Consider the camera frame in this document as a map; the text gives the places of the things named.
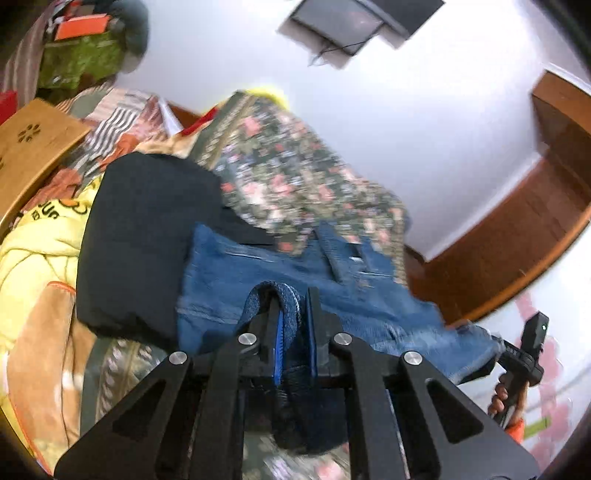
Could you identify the black garment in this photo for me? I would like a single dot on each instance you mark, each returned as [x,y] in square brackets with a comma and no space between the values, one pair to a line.
[147,240]

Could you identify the orange box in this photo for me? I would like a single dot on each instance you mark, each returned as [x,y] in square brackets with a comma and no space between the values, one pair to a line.
[81,27]

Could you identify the dark floral blanket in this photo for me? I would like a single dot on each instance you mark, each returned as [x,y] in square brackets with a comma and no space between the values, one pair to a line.
[286,175]

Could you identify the yellow printed blanket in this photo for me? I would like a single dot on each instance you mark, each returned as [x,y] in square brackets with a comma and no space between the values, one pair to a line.
[37,258]

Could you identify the patchwork quilt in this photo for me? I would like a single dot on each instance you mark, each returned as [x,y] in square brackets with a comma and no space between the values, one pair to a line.
[120,124]

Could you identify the large black wall television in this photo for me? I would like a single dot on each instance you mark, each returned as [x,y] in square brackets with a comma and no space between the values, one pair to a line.
[406,14]

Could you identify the yellow plastic object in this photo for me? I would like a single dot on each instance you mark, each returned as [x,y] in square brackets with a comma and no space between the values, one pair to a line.
[272,94]

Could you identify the wooden lap desk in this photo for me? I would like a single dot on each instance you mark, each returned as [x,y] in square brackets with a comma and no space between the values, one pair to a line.
[32,147]

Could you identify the red box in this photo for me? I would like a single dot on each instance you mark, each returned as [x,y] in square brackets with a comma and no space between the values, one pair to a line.
[7,106]

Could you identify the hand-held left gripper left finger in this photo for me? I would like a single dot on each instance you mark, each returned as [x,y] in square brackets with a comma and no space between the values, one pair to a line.
[277,350]

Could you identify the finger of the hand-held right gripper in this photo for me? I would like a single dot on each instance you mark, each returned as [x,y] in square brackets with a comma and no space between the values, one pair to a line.
[507,351]

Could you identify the brown wooden door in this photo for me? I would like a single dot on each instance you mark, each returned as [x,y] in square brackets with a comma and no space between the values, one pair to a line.
[568,138]

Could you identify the person's right hand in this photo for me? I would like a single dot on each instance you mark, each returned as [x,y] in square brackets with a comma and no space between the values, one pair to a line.
[497,398]

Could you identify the grey cushion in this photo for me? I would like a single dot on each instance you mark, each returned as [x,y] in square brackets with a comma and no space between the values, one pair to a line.
[136,32]

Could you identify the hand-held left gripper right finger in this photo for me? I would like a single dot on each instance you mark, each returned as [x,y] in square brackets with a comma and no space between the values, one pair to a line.
[313,332]

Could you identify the small black wall monitor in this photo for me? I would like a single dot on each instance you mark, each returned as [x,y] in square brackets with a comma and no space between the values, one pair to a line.
[337,23]

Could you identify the blue denim jeans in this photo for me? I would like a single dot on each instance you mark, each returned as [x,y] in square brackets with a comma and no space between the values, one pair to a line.
[240,267]

